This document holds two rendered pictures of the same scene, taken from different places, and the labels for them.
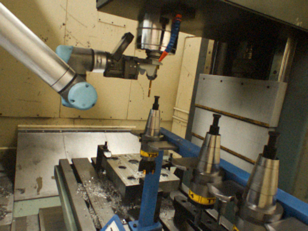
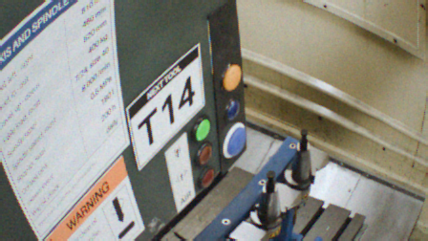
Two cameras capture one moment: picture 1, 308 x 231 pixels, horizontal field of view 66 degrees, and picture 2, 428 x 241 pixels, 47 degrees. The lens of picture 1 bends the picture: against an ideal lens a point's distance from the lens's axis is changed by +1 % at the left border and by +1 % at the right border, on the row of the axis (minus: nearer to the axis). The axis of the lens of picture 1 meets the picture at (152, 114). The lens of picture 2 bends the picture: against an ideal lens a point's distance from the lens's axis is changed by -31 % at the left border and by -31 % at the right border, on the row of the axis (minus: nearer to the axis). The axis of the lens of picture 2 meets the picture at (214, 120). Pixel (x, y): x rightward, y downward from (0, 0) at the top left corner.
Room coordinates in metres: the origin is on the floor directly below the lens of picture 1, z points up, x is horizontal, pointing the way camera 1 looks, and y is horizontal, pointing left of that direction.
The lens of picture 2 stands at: (0.76, 0.52, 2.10)
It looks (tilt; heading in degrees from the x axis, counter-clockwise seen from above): 42 degrees down; 247
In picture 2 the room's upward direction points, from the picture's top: 5 degrees counter-clockwise
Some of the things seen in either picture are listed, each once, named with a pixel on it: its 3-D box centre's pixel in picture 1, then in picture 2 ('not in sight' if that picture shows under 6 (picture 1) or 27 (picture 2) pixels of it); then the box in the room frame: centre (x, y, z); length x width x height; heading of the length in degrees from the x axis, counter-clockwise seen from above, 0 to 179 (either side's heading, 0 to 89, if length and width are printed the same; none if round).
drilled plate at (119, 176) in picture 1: (137, 171); not in sight; (0.94, 0.03, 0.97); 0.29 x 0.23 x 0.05; 29
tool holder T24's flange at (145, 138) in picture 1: (151, 138); not in sight; (0.60, -0.01, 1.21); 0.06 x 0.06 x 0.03
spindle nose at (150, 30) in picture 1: (156, 36); not in sight; (0.91, 0.02, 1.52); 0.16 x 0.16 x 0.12
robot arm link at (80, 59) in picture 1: (74, 59); not in sight; (0.77, 0.27, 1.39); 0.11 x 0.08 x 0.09; 119
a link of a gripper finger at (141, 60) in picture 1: (140, 60); not in sight; (0.85, 0.07, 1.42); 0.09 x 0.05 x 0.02; 106
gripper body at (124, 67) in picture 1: (121, 65); not in sight; (0.85, 0.13, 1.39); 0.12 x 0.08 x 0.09; 119
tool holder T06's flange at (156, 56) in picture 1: (154, 56); not in sight; (0.91, 0.02, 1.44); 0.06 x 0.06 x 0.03
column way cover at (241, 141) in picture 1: (225, 130); not in sight; (1.13, -0.37, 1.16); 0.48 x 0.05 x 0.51; 29
